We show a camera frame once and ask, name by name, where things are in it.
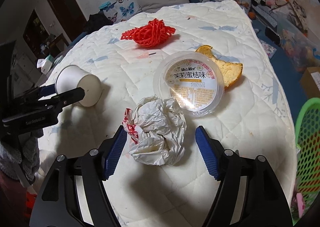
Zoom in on black small device on bed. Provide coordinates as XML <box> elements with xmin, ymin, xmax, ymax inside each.
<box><xmin>265</xmin><ymin>27</ymin><xmax>281</xmax><ymax>46</ymax></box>

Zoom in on clear plastic jelly cup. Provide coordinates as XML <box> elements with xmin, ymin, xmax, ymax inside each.
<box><xmin>153</xmin><ymin>51</ymin><xmax>225</xmax><ymax>117</ymax></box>

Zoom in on white paper wrapper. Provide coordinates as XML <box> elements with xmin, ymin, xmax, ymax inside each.
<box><xmin>122</xmin><ymin>96</ymin><xmax>187</xmax><ymax>166</ymax></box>

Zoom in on dark wooden door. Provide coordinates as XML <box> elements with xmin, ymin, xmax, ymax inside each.
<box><xmin>47</xmin><ymin>0</ymin><xmax>86</xmax><ymax>41</ymax></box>

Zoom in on grey gloved left hand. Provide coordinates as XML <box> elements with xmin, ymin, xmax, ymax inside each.
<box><xmin>1</xmin><ymin>129</ymin><xmax>43</xmax><ymax>187</ymax></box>

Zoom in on plush toy pile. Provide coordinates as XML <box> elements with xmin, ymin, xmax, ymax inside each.
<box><xmin>251</xmin><ymin>0</ymin><xmax>308</xmax><ymax>36</ymax></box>

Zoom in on clear plastic storage bin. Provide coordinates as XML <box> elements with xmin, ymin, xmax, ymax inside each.
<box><xmin>277</xmin><ymin>18</ymin><xmax>319</xmax><ymax>72</ymax></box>

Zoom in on red foam fruit net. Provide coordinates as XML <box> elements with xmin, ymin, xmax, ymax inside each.
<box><xmin>120</xmin><ymin>19</ymin><xmax>176</xmax><ymax>48</ymax></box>

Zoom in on bitten orange bread slice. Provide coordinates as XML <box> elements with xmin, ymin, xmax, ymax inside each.
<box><xmin>196</xmin><ymin>45</ymin><xmax>243</xmax><ymax>89</ymax></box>

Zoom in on green plastic mesh basket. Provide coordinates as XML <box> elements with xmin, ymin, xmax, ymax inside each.
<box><xmin>291</xmin><ymin>97</ymin><xmax>319</xmax><ymax>226</ymax></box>

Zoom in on white quilted table cover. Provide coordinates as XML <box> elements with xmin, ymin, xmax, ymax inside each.
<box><xmin>34</xmin><ymin>0</ymin><xmax>297</xmax><ymax>226</ymax></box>

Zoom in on white paper cup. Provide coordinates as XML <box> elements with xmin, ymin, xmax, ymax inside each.
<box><xmin>55</xmin><ymin>65</ymin><xmax>103</xmax><ymax>107</ymax></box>

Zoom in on colourful picture book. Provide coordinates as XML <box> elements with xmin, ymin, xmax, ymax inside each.
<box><xmin>259</xmin><ymin>39</ymin><xmax>277</xmax><ymax>59</ymax></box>

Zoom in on brown cardboard box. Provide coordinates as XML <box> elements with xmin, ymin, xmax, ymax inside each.
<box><xmin>300</xmin><ymin>67</ymin><xmax>320</xmax><ymax>99</ymax></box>

